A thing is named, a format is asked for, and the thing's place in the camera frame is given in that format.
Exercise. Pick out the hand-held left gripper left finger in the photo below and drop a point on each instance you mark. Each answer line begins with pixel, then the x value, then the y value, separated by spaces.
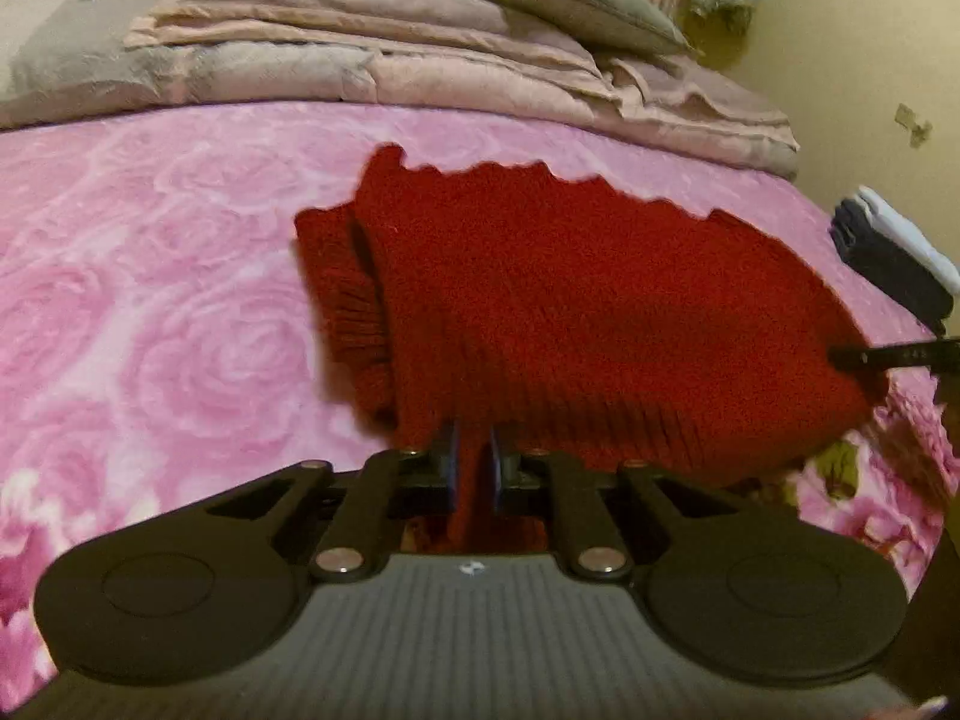
pixel 450 465

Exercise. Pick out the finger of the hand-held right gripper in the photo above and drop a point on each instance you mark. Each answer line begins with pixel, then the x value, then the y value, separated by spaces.
pixel 900 356

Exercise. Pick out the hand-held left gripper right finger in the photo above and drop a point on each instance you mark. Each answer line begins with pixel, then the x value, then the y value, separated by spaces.
pixel 496 465

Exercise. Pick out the red knitted sweater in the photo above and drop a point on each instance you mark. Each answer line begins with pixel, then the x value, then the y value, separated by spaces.
pixel 562 300

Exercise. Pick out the stack of folded dark clothes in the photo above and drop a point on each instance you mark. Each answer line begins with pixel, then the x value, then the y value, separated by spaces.
pixel 885 270

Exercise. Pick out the folded white garment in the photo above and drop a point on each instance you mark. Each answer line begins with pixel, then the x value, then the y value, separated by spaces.
pixel 915 240

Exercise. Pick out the pink floral blanket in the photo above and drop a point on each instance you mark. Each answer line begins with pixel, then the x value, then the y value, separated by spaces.
pixel 150 277

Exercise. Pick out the folded pink quilt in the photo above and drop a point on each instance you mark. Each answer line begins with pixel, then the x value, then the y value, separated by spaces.
pixel 465 75

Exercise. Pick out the green cushion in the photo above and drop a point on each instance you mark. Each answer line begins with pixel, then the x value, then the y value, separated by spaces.
pixel 577 0

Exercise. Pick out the peeling wall sticker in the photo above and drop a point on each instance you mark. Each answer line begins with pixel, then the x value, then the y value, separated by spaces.
pixel 913 124

